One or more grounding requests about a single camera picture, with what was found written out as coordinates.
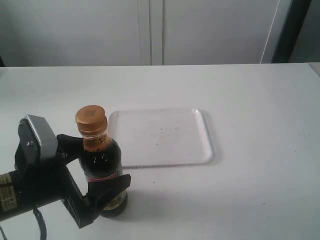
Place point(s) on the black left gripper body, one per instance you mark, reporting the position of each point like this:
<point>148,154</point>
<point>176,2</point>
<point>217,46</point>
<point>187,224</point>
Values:
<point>35,186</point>

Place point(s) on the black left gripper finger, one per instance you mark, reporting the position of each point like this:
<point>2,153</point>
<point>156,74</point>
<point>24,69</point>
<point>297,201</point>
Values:
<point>69,148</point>
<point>109,198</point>

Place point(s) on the dark soy sauce bottle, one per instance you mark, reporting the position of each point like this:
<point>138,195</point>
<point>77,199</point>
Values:
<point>100,160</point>

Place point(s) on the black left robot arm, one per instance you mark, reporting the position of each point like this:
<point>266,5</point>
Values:
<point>7,194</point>

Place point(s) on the white plastic tray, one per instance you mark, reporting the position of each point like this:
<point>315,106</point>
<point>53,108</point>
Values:
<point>168,137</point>

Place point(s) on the white cabinet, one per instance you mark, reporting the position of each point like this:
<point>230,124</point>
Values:
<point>36,33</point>

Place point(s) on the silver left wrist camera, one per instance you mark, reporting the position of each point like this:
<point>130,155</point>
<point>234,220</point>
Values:
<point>36,139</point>

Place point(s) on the dark vertical post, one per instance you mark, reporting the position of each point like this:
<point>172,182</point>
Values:
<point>290,31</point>

